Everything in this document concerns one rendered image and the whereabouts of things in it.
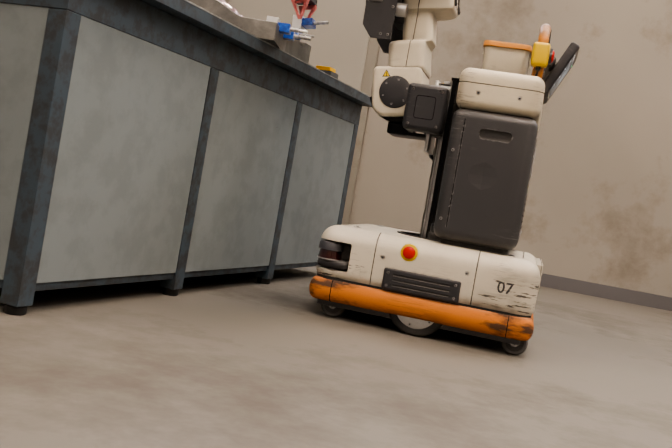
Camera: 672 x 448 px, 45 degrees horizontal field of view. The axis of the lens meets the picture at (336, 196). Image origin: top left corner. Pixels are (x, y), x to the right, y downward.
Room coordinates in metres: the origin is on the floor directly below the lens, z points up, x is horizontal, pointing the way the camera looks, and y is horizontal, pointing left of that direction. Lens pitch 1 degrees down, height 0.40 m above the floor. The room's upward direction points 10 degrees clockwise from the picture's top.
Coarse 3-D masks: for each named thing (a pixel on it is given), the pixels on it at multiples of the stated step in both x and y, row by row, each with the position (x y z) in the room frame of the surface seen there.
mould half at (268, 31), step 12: (192, 0) 2.51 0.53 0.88; (204, 0) 2.51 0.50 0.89; (216, 0) 2.51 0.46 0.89; (216, 12) 2.51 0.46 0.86; (228, 12) 2.51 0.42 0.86; (240, 24) 2.51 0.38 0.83; (252, 24) 2.50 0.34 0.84; (264, 24) 2.50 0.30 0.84; (276, 24) 2.50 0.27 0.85; (264, 36) 2.50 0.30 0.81; (276, 36) 2.53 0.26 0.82
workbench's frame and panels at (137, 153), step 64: (0, 0) 1.83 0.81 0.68; (64, 0) 1.77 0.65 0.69; (128, 0) 1.96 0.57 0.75; (0, 64) 1.82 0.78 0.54; (64, 64) 1.79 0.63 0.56; (128, 64) 2.00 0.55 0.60; (192, 64) 2.27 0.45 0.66; (256, 64) 2.62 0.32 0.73; (0, 128) 1.81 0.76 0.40; (64, 128) 1.82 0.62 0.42; (128, 128) 2.04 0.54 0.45; (192, 128) 2.32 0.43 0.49; (256, 128) 2.69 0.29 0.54; (320, 128) 3.20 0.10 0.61; (0, 192) 1.80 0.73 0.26; (64, 192) 1.85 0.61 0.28; (128, 192) 2.08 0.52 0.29; (192, 192) 2.37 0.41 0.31; (256, 192) 2.77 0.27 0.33; (320, 192) 3.31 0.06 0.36; (0, 256) 1.79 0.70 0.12; (64, 256) 1.89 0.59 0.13; (128, 256) 2.13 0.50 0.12; (192, 256) 2.44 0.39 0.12; (256, 256) 2.85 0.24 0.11
